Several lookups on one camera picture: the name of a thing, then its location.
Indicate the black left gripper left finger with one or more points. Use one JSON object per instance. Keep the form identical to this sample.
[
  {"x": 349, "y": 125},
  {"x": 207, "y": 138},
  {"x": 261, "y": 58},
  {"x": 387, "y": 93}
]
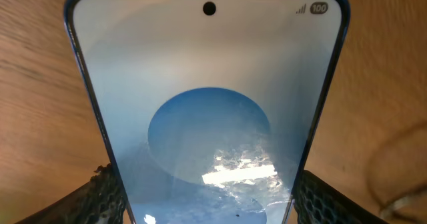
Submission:
[{"x": 98, "y": 201}]

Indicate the blue Galaxy smartphone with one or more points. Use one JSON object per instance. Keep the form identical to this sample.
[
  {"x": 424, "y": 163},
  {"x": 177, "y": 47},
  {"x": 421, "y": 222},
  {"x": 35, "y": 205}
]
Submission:
[{"x": 207, "y": 108}]

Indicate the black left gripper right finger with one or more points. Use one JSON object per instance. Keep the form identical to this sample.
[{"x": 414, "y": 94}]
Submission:
[{"x": 316, "y": 202}]

